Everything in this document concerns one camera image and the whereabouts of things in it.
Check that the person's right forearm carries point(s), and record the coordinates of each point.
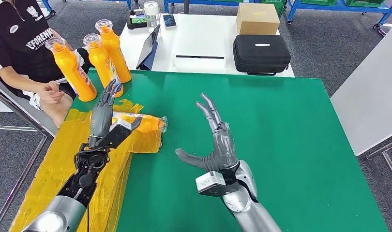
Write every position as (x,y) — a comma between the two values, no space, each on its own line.
(19,80)

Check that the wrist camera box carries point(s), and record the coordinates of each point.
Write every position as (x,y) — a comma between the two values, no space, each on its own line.
(212,185)
(119,131)

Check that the clear glass jar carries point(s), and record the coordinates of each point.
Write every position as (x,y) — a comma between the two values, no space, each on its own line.
(151,13)

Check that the blue metal rack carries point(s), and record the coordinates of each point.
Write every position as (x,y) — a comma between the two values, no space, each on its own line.
(199,2)
(343,7)
(129,2)

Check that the white table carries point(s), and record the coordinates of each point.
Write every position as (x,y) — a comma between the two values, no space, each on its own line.
(369,93)
(199,33)

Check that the yellow tape patch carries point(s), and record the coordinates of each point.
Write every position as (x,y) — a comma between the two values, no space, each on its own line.
(48,179)

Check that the tablet in blue cover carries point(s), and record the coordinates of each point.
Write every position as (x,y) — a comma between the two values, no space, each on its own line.
(148,49)

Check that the brown cardboard box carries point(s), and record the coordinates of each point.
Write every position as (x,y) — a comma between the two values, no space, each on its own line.
(258,20)

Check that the person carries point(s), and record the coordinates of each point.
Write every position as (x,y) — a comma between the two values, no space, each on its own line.
(16,48)

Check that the person's right hand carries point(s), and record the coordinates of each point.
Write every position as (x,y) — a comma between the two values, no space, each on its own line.
(51,94)

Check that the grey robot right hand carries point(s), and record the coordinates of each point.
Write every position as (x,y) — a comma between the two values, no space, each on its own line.
(221,150)

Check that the grey metal chair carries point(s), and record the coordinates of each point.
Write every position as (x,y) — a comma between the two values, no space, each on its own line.
(23,110)

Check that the green plastic crate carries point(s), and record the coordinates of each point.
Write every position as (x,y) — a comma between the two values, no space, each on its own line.
(279,10)
(364,2)
(318,1)

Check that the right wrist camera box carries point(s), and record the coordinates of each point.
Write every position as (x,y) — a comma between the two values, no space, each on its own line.
(212,185)

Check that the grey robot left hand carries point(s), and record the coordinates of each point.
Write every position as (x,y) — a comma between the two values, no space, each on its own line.
(101,121)

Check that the black smartphone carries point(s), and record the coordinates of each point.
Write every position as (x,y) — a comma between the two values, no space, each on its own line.
(170,21)

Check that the white flat box black slot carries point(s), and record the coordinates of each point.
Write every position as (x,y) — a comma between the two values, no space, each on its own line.
(200,65)

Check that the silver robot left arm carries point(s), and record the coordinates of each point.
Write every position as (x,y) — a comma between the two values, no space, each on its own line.
(67,198)

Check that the black handheld screen device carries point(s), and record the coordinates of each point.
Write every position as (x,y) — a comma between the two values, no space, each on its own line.
(136,20)

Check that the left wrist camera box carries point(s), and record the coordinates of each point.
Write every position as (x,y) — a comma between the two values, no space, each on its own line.
(119,131)

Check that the orange detergent bottle clear cap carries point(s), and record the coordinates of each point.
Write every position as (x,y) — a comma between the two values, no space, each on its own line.
(116,52)
(148,123)
(71,69)
(101,64)

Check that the black zip case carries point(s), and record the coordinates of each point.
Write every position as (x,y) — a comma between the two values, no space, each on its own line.
(261,55)

